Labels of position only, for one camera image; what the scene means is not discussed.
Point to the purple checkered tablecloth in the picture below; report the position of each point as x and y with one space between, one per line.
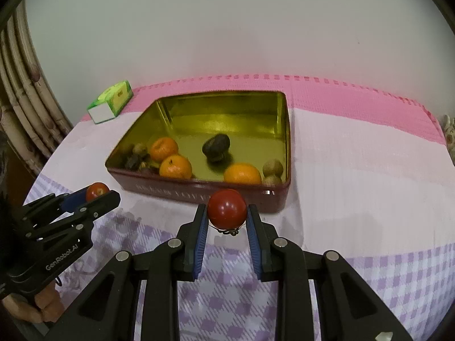
355 184

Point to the pale patterned object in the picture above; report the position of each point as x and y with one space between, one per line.
449 128

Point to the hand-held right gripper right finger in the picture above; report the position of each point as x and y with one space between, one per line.
254 247

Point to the dark red tin box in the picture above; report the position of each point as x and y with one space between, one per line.
227 120

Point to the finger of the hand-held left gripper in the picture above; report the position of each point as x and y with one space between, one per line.
103 202
73 200

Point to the large orange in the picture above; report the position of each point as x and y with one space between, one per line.
242 174

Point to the person's left hand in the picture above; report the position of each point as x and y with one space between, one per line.
39 305

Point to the pink mat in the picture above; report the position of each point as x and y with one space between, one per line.
337 92

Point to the small orange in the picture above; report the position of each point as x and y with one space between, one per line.
175 166
163 148

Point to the green white tissue box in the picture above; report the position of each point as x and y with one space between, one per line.
110 101

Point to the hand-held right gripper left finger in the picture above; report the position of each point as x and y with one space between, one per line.
201 247

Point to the red tomato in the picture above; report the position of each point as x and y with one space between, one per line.
226 209
96 191

